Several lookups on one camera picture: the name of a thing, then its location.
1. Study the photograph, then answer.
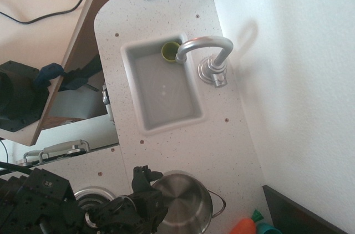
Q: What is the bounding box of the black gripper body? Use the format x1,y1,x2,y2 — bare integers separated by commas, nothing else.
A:
90,190,168,233

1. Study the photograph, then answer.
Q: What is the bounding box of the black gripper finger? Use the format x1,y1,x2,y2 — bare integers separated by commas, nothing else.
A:
149,171,164,182
131,165,151,192

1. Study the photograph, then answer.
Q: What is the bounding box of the stainless steel pot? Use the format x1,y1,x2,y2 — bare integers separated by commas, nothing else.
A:
153,173,226,234

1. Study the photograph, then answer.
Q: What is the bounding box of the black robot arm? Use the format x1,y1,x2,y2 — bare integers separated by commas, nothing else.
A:
1,162,168,233

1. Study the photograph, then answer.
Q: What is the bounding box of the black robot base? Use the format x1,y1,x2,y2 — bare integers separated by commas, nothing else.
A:
1,60,49,133

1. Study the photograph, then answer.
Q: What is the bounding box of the silver stove burner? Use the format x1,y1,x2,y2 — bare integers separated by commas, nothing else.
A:
74,186,116,210

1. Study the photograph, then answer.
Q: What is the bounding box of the grey plastic sink basin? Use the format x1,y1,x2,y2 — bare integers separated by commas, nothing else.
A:
120,32,206,135

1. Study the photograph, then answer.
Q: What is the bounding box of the silver stove knob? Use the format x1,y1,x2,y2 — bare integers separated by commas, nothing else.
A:
102,84,110,105

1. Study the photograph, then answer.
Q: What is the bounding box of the orange toy carrot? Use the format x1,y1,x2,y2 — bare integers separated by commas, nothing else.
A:
230,210,264,234

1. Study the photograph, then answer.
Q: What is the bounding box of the silver curved faucet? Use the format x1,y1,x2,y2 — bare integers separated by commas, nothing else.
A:
175,36,234,88

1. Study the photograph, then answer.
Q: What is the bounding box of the teal plastic cup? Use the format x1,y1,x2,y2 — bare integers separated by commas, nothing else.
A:
256,223,282,234

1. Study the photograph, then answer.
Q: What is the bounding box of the green plastic cup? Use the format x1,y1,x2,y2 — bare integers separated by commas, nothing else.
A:
161,42,180,63

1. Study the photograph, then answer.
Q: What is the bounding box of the blue clamp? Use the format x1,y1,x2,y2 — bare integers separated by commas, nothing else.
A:
33,63,64,89

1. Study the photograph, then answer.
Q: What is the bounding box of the black board edge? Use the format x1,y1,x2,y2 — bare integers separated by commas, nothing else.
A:
262,185,354,234

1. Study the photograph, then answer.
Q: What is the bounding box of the grey oven door handle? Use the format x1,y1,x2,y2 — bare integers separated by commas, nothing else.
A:
16,140,90,166

